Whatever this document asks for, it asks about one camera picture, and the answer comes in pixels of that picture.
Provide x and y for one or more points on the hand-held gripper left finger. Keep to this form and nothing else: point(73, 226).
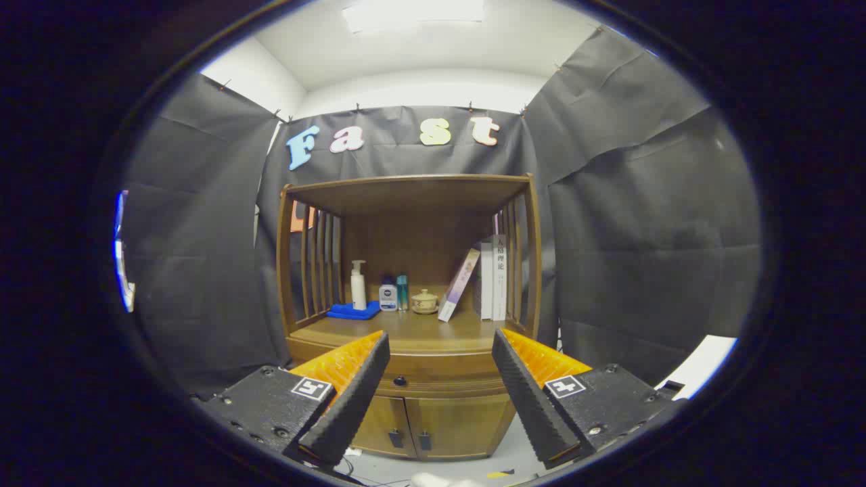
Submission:
point(352, 406)

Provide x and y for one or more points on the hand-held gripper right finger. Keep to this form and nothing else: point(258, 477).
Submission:
point(531, 406)

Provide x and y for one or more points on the wooden drawer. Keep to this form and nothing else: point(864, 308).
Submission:
point(440, 379)

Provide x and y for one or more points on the wooden cabinet door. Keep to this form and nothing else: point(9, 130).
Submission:
point(460, 423)
point(382, 419)

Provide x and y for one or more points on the wooden countertop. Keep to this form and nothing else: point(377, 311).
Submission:
point(419, 335)

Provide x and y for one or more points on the wooden cabinet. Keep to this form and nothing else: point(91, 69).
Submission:
point(419, 250)

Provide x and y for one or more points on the blue folded cloth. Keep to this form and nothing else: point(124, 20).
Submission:
point(352, 312)

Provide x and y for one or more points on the white bottle with blue cap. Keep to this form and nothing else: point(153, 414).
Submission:
point(388, 297)

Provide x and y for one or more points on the white pump bottle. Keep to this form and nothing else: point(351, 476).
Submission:
point(358, 291)

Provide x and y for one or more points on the white book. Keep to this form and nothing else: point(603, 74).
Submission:
point(499, 291)

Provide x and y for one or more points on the slim teal bottle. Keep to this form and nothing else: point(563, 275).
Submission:
point(402, 294)

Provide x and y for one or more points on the beige lidded teacup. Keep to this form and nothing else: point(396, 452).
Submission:
point(425, 302)

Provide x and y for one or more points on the purple book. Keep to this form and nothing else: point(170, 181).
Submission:
point(459, 287)

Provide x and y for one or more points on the white device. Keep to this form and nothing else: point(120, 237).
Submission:
point(700, 362)

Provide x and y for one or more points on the white panel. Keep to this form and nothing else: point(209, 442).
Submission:
point(122, 257)

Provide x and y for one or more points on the ceiling light panel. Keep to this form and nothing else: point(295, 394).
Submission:
point(413, 15)

